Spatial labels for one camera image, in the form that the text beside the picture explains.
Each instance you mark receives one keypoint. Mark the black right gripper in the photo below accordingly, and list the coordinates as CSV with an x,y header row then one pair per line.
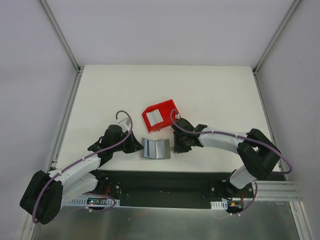
x,y
180,139

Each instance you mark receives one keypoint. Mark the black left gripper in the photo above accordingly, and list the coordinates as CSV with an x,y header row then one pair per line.
x,y
131,144

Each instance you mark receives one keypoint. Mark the white credit card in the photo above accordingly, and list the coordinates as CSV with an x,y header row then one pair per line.
x,y
149,149

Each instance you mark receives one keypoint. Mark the grey leather card holder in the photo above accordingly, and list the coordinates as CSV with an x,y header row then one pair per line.
x,y
162,149

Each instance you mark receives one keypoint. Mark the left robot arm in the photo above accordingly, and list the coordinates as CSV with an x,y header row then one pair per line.
x,y
48,192

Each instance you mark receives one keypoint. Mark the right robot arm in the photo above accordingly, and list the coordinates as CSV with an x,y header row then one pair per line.
x,y
258,154

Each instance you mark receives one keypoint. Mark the red plastic card tray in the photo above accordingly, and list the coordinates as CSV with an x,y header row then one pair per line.
x,y
158,116

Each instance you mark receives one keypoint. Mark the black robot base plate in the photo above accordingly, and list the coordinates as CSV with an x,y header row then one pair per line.
x,y
172,190

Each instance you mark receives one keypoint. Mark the left table side rail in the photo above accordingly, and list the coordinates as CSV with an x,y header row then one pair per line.
x,y
53,156

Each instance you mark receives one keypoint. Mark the table side rail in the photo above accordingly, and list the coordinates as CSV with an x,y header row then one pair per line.
x,y
282,166
53,156

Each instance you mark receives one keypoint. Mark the right white cable duct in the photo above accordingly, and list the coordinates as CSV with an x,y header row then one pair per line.
x,y
219,205

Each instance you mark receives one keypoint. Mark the white cable duct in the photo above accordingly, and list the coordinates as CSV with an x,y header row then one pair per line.
x,y
96,202
219,205

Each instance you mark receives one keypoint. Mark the left white cable duct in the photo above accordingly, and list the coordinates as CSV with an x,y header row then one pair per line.
x,y
96,202

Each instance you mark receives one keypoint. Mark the right table side rail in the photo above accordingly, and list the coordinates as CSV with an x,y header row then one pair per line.
x,y
282,166

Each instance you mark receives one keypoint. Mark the horizontal aluminium extrusion rail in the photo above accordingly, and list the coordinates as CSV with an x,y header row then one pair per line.
x,y
278,191

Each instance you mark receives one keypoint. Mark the left aluminium frame post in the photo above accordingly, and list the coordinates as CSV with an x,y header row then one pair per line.
x,y
59,34

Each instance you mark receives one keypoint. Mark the aluminium frame post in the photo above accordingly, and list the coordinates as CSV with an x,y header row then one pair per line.
x,y
276,35
59,34

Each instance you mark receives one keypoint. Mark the right aluminium frame post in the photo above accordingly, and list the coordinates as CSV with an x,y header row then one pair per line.
x,y
276,35

